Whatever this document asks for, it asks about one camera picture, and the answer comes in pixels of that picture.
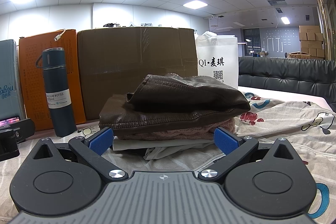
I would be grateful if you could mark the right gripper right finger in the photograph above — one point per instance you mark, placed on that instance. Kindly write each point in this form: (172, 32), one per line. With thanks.
(237, 151)

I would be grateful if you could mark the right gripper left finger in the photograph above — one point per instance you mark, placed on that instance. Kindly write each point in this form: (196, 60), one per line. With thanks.
(89, 152)

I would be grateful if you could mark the white folded garment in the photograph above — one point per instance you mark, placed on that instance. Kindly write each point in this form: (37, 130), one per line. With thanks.
(158, 149)

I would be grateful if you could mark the cartoon print bed sheet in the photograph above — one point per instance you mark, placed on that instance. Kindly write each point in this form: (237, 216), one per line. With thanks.
(307, 125)

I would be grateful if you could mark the black device on table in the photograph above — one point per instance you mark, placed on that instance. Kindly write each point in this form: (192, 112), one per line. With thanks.
(12, 134)

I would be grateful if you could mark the large brown cardboard box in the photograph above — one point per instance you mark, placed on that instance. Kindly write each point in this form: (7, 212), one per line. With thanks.
(115, 60)

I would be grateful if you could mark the grey-blue cardboard box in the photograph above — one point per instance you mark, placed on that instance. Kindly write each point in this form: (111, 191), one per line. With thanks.
(11, 101)

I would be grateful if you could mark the dark blue vacuum bottle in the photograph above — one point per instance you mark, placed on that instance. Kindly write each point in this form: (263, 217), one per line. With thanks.
(52, 62)

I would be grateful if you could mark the white paper shopping bag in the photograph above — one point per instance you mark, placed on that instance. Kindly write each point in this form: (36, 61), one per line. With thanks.
(218, 57)

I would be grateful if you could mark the black leather sofa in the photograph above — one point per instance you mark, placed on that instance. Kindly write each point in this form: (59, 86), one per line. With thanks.
(303, 76)

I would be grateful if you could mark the orange cardboard box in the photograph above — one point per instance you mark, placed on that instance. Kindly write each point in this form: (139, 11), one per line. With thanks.
(32, 82)

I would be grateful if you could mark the stacked cardboard boxes background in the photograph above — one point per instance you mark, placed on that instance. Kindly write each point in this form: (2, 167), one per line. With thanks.
(311, 44)

